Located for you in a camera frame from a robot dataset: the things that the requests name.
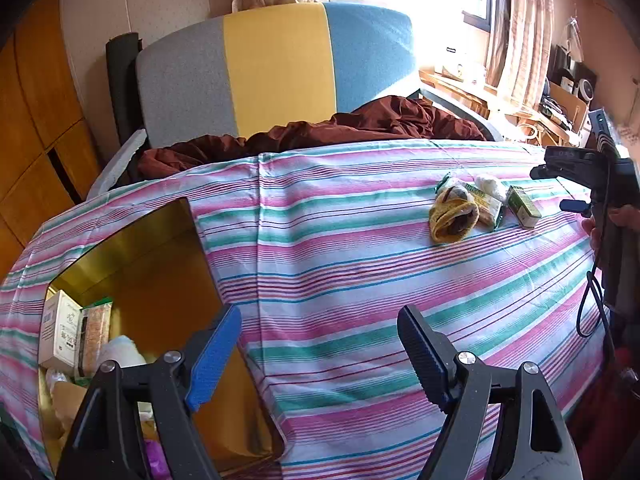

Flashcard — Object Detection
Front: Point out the dark red cloth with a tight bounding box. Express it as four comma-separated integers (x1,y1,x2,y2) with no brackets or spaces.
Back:
138,96,488,180

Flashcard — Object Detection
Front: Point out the green yellow snack packet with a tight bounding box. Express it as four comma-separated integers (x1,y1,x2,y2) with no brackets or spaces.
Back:
435,174,506,230

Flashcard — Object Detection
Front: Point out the beige long cardboard box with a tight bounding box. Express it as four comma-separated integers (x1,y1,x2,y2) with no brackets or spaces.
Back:
38,290,81,375

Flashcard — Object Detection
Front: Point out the gold rectangular tin box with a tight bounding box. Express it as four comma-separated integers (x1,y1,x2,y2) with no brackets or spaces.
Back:
47,197,284,479

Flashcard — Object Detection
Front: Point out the striped pink green tablecloth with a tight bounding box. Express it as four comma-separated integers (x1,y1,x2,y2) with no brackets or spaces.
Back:
1,140,602,479

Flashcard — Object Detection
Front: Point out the person's right hand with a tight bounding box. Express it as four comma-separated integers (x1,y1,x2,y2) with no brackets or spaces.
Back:
582,205,640,252

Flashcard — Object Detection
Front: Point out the black rolled mat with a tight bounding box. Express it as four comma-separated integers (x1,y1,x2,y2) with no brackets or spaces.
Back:
105,32,143,145

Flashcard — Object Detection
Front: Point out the green white small carton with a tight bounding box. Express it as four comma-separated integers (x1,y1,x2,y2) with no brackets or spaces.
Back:
506,186,541,229

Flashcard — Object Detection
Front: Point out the beige patterned curtain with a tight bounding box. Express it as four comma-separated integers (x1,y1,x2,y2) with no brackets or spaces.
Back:
485,0,554,107

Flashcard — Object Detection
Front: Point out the yellow sponge block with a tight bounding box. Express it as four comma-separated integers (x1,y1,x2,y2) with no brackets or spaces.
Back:
51,382,87,431

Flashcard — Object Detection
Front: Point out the wooden wardrobe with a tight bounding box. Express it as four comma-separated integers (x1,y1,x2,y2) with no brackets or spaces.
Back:
1,0,103,275

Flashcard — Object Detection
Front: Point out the black cable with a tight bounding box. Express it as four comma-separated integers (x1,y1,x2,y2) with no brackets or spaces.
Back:
575,159,618,361

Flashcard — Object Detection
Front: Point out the grey yellow blue chair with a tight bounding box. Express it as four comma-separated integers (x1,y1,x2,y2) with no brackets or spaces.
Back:
88,2,502,198

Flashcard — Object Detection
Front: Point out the yellow patterned sock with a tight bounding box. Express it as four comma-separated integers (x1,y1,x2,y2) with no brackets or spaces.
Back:
428,184,480,244

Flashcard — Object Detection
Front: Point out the long cracker packet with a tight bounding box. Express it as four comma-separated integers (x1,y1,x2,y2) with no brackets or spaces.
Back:
74,297,113,379

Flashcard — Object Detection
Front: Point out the white plastic bag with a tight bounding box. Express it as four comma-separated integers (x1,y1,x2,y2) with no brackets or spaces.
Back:
474,174,509,204

